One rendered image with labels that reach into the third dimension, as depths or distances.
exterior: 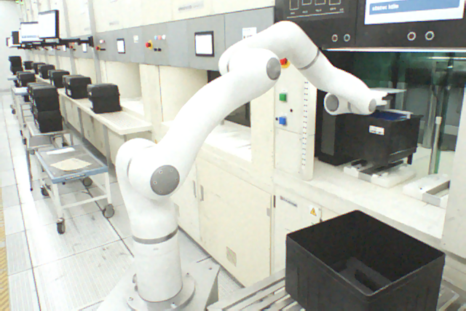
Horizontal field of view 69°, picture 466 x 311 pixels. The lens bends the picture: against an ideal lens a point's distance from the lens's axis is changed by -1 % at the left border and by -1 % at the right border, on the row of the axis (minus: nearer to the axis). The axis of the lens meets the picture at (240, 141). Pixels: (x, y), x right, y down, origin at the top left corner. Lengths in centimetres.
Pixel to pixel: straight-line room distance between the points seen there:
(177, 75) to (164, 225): 193
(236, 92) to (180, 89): 185
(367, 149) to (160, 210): 88
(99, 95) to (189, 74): 108
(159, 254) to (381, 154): 90
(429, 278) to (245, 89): 62
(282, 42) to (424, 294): 73
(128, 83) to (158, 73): 153
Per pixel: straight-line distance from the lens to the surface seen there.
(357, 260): 118
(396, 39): 113
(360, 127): 146
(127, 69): 415
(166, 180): 79
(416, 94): 212
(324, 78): 115
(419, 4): 110
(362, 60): 180
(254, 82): 89
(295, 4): 140
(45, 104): 455
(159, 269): 95
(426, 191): 140
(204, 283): 107
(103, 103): 353
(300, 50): 106
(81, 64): 556
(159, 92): 266
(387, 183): 145
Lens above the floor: 142
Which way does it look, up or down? 16 degrees down
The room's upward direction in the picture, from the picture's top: 1 degrees counter-clockwise
